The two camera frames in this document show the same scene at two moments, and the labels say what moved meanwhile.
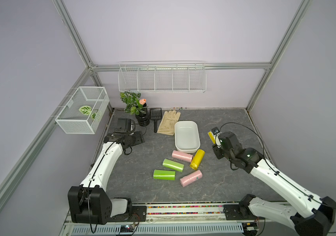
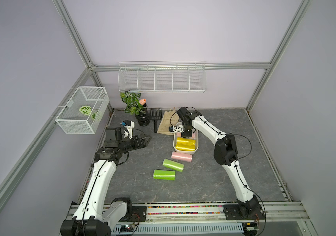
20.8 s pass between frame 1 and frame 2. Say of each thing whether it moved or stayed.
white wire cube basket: stayed
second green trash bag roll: stayed
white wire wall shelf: stayed
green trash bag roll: stayed
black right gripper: moved
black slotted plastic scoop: stayed
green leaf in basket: stayed
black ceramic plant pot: stayed
